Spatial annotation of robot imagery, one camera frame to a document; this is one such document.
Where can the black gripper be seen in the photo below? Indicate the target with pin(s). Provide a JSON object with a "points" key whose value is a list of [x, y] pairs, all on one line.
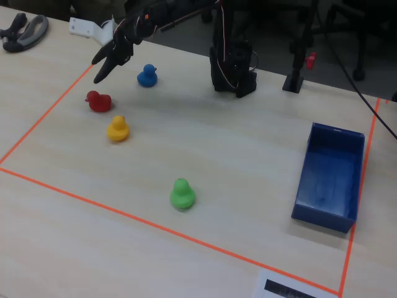
{"points": [[118, 51]]}

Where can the red rubber duck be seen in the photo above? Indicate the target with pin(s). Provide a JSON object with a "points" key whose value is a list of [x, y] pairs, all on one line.
{"points": [[99, 102]]}

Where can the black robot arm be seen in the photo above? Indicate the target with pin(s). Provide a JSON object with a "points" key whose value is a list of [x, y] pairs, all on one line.
{"points": [[231, 77]]}

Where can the blue rubber duck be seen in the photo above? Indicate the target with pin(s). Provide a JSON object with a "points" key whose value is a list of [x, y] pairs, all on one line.
{"points": [[146, 79]]}

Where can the yellow rubber duck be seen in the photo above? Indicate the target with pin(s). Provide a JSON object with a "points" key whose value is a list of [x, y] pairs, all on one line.
{"points": [[118, 130]]}

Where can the green rubber duck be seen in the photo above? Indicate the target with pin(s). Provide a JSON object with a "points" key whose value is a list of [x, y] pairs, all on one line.
{"points": [[182, 197]]}

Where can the blue plastic box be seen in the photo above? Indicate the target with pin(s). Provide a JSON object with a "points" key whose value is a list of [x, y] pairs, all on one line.
{"points": [[328, 174]]}

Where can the grey and black hand tool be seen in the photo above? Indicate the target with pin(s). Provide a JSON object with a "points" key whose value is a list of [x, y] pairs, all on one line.
{"points": [[41, 29]]}

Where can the orange tape strip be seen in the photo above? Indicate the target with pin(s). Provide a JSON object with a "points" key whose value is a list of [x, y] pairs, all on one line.
{"points": [[46, 114], [346, 264], [155, 225]]}

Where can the black chair caster wheel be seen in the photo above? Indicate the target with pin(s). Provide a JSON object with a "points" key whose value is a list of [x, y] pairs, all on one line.
{"points": [[207, 16]]}

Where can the red clamp knob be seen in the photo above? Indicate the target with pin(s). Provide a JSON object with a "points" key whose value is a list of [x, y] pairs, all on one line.
{"points": [[311, 60]]}

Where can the black office chair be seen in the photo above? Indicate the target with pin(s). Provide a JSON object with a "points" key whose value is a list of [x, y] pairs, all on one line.
{"points": [[359, 74]]}

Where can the white paper with black bar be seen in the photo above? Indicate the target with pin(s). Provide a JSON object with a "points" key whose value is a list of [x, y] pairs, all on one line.
{"points": [[260, 285]]}

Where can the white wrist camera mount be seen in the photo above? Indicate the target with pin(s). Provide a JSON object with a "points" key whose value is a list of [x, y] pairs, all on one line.
{"points": [[82, 29]]}

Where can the black camera stand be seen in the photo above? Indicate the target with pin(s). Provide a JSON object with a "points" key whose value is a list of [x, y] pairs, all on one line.
{"points": [[293, 82]]}

